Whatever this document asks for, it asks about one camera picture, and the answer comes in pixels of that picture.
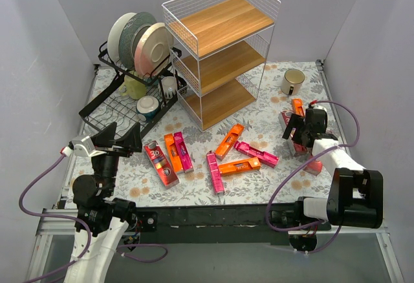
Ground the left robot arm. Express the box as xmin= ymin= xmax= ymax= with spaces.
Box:
xmin=62 ymin=122 xmax=142 ymax=282

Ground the pink and cream plate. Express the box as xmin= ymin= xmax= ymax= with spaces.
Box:
xmin=135 ymin=23 xmax=174 ymax=79

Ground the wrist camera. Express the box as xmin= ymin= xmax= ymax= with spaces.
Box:
xmin=60 ymin=135 xmax=100 ymax=158
xmin=308 ymin=101 xmax=327 ymax=112

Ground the white and teal bowl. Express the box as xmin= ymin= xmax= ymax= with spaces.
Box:
xmin=136 ymin=96 xmax=160 ymax=121

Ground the white wire three-tier shelf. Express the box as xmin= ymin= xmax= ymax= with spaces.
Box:
xmin=162 ymin=0 xmax=281 ymax=131

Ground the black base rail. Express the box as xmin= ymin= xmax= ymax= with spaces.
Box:
xmin=135 ymin=204 xmax=290 ymax=246

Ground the red 3D toothpaste box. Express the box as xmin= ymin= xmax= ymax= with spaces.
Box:
xmin=279 ymin=110 xmax=307 ymax=157
xmin=303 ymin=160 xmax=323 ymax=176
xmin=144 ymin=141 xmax=179 ymax=189

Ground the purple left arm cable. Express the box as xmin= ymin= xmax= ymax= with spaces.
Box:
xmin=18 ymin=152 xmax=169 ymax=283

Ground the floral patterned table mat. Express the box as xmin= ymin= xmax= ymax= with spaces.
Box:
xmin=65 ymin=61 xmax=362 ymax=209

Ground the black wire dish rack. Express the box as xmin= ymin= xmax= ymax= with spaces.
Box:
xmin=79 ymin=42 xmax=187 ymax=138

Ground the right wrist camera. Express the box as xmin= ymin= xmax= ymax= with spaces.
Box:
xmin=308 ymin=101 xmax=327 ymax=112

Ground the grey green patterned plate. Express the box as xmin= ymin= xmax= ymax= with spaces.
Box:
xmin=118 ymin=12 xmax=157 ymax=70

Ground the pale yellow mug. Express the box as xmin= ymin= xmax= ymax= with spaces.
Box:
xmin=118 ymin=75 xmax=147 ymax=100

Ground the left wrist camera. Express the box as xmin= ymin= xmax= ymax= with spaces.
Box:
xmin=60 ymin=135 xmax=100 ymax=158

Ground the cream white plate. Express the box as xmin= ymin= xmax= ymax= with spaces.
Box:
xmin=107 ymin=12 xmax=136 ymax=63

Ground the orange toothpaste box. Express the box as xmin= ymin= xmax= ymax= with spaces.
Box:
xmin=215 ymin=123 xmax=244 ymax=160
xmin=219 ymin=158 xmax=261 ymax=176
xmin=292 ymin=98 xmax=305 ymax=117
xmin=164 ymin=133 xmax=184 ymax=174

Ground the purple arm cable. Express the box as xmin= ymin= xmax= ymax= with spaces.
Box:
xmin=265 ymin=100 xmax=360 ymax=255
xmin=18 ymin=152 xmax=169 ymax=283

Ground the magenta toothpaste box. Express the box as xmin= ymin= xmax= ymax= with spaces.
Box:
xmin=234 ymin=141 xmax=279 ymax=168
xmin=206 ymin=151 xmax=224 ymax=195
xmin=173 ymin=132 xmax=193 ymax=173

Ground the white upside-down cup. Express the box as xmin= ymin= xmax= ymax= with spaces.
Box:
xmin=161 ymin=76 xmax=177 ymax=100

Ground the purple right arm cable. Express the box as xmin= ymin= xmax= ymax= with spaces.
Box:
xmin=265 ymin=100 xmax=360 ymax=255

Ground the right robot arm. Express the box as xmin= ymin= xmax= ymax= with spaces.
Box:
xmin=282 ymin=107 xmax=384 ymax=230

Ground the cream mug black handle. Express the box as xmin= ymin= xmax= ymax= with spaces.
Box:
xmin=281 ymin=68 xmax=305 ymax=96

